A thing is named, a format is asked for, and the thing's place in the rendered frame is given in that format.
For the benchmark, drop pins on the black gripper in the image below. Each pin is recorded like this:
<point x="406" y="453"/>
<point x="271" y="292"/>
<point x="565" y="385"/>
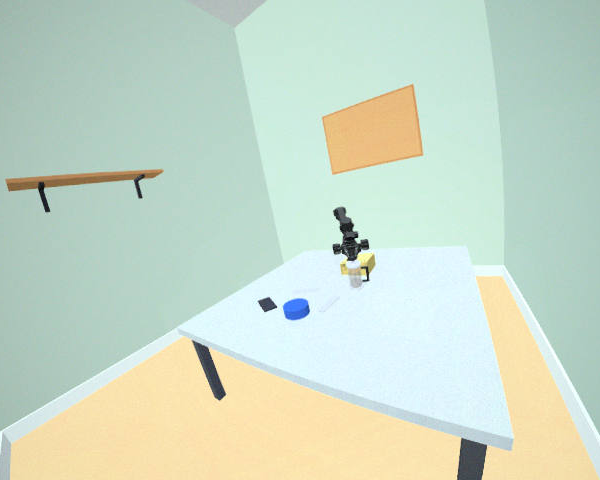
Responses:
<point x="363" y="245"/>

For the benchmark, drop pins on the blue short cylinder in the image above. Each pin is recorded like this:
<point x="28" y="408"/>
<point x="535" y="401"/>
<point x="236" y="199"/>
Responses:
<point x="296" y="309"/>

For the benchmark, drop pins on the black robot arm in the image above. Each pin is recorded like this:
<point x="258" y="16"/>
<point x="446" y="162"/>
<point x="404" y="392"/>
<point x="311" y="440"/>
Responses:
<point x="346" y="227"/>

